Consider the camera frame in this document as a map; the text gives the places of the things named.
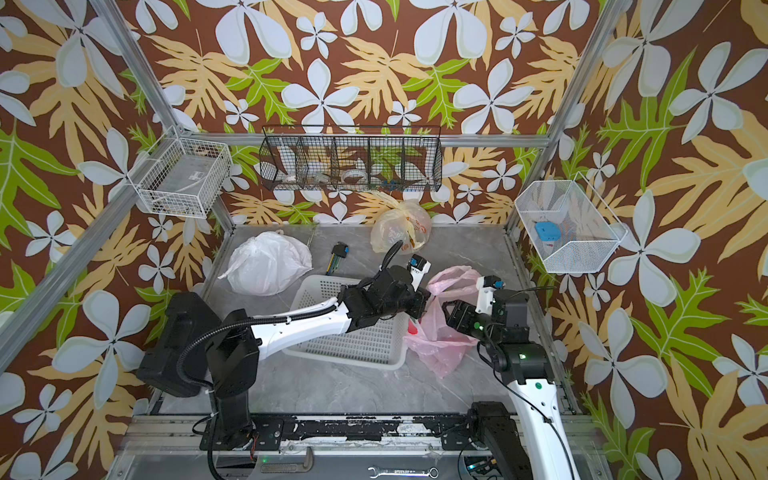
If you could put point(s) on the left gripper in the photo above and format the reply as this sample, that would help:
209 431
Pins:
419 297

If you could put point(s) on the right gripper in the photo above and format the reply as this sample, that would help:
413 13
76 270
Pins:
463 306

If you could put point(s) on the white perforated plastic basket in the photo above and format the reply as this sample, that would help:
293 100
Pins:
380 346

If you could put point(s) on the pink apple-print plastic bag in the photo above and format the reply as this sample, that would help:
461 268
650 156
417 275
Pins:
440 347

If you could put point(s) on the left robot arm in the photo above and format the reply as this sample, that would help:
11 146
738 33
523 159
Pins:
224 360

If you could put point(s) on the yellow orange-print plastic bag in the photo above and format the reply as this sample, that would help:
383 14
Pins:
406 221

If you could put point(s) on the white plastic bag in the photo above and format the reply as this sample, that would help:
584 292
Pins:
267 264

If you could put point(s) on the blue object in basket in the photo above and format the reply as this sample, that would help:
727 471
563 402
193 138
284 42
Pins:
548 232

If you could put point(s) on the silver wrench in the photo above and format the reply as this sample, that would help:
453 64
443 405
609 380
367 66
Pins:
375 472

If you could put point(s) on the black tool case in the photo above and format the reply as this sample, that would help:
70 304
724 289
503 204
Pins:
188 317

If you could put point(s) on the small black connector with wires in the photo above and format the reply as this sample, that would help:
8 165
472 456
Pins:
339 252

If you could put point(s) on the white wire basket right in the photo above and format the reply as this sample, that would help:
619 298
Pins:
591 231

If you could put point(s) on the white wire basket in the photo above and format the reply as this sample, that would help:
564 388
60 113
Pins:
180 175
591 231

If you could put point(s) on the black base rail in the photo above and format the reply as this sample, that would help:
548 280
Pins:
348 429

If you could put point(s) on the black wire wall basket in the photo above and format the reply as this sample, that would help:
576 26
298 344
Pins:
350 157

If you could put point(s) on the white wire basket left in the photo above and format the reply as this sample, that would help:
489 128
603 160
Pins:
180 175

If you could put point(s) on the aluminium frame post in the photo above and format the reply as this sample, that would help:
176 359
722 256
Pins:
567 91

